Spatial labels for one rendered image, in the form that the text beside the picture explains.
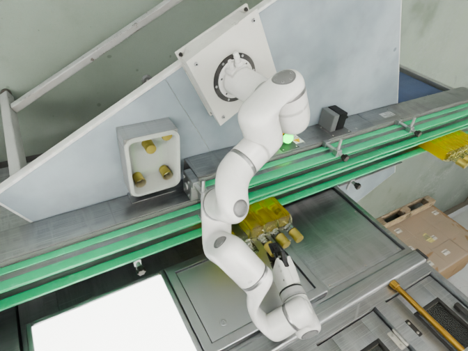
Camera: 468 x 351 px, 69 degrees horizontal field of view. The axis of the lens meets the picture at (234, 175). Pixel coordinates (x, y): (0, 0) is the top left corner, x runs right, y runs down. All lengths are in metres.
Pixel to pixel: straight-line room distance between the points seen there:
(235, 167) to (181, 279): 0.57
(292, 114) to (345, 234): 0.80
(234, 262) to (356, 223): 0.90
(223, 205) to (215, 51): 0.48
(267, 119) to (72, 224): 0.73
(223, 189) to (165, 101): 0.46
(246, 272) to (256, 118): 0.36
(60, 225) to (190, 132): 0.52
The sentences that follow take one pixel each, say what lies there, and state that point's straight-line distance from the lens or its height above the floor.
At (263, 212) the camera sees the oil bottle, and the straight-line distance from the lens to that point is 1.26.
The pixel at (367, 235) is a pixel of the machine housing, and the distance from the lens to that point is 1.59.
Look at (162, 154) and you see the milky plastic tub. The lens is 1.20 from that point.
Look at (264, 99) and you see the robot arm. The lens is 0.81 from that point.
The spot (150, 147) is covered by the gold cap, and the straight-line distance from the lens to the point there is 1.11.
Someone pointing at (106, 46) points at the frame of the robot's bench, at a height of 0.20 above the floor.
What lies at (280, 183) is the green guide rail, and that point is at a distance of 1.34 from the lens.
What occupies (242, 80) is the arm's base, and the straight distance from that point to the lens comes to 1.02.
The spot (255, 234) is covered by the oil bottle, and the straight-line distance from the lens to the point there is 1.19.
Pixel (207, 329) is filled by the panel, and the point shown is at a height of 1.24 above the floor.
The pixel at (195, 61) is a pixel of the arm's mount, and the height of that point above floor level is 0.83.
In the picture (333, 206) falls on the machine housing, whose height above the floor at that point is 0.98.
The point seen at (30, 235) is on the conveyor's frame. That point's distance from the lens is 1.23.
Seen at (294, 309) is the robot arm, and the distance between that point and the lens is 0.95.
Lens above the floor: 1.69
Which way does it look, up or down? 40 degrees down
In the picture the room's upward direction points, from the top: 139 degrees clockwise
